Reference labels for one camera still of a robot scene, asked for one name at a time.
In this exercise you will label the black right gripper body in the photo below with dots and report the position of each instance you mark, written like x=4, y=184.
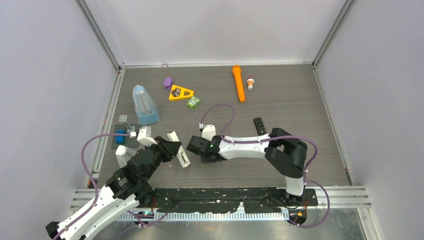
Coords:
x=204, y=160

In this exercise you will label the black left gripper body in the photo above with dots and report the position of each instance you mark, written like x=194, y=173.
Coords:
x=164, y=153

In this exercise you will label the black remote control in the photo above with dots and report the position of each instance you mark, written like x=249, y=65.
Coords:
x=259, y=125

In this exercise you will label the white rectangular thermometer device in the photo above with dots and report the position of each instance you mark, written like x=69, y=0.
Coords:
x=181, y=154

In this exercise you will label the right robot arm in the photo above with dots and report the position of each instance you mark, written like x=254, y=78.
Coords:
x=286, y=153

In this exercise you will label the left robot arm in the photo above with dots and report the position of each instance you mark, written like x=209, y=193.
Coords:
x=127, y=189

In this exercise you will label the grey lego baseplate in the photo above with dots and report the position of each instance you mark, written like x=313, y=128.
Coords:
x=129, y=142

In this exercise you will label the blue transparent plastic container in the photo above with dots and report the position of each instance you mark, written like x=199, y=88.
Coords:
x=145, y=108

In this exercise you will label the blue lego brick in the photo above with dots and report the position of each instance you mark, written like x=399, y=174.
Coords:
x=120, y=139

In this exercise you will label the green owl toy block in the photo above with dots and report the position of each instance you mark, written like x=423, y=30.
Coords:
x=193, y=102

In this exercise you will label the grey lego small plate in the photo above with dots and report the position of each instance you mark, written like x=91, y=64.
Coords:
x=122, y=118

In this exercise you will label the yellow triangle shape toy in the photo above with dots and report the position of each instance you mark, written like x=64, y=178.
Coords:
x=184, y=95

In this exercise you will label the purple cylinder toy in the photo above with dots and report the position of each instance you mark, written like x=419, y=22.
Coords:
x=168, y=83

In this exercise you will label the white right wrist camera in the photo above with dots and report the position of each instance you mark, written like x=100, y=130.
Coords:
x=208, y=131

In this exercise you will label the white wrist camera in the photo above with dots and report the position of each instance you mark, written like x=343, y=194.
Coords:
x=208, y=131
x=144, y=136

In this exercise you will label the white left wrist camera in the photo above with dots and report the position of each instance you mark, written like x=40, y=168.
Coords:
x=144, y=136

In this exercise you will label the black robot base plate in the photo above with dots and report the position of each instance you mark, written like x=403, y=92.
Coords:
x=229, y=199

